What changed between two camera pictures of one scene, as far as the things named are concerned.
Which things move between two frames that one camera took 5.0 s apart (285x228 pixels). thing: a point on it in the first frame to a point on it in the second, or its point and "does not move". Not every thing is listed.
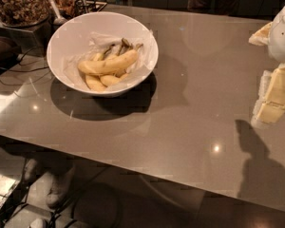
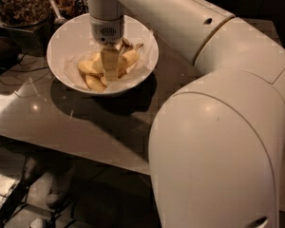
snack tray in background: x=68 y=6 does not move
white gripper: x=283 y=35 to x=106 y=30
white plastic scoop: x=59 y=20 does not move
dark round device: x=4 y=54 does not move
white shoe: x=58 y=185 to x=46 y=194
